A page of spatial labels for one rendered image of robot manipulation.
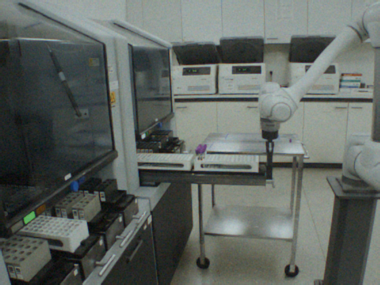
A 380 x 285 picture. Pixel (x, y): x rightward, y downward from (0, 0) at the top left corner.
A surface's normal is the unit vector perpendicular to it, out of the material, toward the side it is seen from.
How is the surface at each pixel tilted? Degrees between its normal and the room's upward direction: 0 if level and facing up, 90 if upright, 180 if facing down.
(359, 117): 90
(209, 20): 90
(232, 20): 90
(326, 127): 90
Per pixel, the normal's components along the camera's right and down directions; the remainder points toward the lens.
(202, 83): -0.24, 0.27
